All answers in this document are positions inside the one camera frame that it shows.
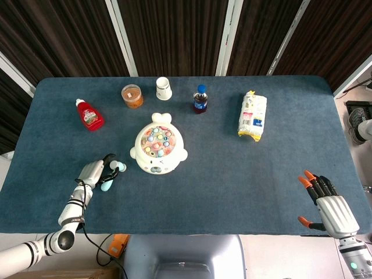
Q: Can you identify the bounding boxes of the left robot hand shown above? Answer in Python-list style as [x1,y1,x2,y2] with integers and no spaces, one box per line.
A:
[76,153,119,188]

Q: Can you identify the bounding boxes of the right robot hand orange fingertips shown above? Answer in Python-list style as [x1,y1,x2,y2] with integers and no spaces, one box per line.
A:
[297,170,360,239]

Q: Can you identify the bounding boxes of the teal toy hammer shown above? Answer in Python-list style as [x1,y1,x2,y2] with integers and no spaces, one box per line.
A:
[100,160,127,192]

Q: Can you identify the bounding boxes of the whack-a-mole toy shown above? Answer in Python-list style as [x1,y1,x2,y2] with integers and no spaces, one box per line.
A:
[129,112,188,175]

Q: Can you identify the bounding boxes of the red ketchup bottle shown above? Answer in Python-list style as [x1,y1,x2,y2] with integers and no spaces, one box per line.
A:
[75,98,105,132]

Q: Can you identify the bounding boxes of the orange device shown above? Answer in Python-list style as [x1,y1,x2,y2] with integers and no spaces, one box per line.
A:
[108,234,130,258]

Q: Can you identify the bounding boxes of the clear jar orange contents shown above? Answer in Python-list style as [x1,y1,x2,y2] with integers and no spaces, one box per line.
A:
[121,84,144,109]

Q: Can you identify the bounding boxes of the grey sneaker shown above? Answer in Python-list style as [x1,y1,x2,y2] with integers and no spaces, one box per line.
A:
[348,107,369,145]

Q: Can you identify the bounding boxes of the white paper cup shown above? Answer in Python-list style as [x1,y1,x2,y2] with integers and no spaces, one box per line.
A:
[155,76,173,101]

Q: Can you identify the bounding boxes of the black tray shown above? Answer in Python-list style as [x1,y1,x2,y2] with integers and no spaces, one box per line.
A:
[345,101,372,113]

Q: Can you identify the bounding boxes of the blue table cloth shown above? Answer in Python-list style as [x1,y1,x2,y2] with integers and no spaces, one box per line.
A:
[0,76,372,235]

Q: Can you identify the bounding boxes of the grey robot torso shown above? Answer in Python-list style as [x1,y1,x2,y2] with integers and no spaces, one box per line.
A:
[123,234,248,279]

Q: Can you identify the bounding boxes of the Pepsi bottle blue cap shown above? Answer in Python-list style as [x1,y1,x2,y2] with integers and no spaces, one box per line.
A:
[192,84,209,115]

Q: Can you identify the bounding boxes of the white yellow food packet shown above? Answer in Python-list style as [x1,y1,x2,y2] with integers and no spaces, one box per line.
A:
[237,90,268,142]

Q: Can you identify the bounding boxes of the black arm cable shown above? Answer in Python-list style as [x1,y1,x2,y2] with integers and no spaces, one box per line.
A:
[76,180,128,279]

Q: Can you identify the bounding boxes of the black floor cable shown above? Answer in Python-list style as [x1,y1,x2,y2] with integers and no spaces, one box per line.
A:
[96,234,117,267]

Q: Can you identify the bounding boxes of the white partition post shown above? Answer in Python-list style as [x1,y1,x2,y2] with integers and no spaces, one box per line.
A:
[266,0,311,76]
[0,52,36,98]
[333,53,372,98]
[215,0,244,77]
[104,0,139,77]

